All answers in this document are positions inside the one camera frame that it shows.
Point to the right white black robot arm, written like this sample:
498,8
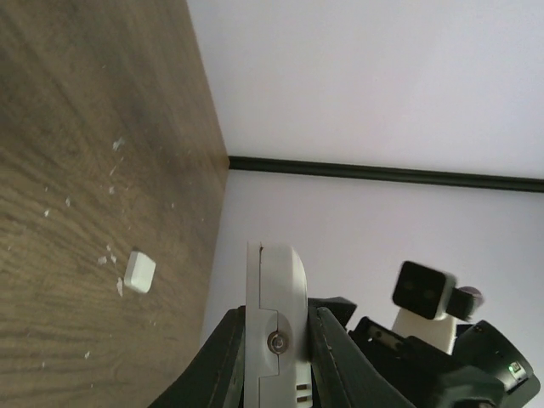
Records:
483,370

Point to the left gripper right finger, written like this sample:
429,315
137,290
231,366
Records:
341,375

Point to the black enclosure frame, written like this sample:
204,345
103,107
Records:
386,174

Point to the white battery cover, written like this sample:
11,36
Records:
139,272

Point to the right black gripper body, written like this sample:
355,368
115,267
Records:
416,369

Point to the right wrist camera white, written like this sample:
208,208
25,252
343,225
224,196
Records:
431,305

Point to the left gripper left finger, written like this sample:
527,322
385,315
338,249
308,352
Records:
215,377

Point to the white remote control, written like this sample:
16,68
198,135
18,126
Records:
277,367

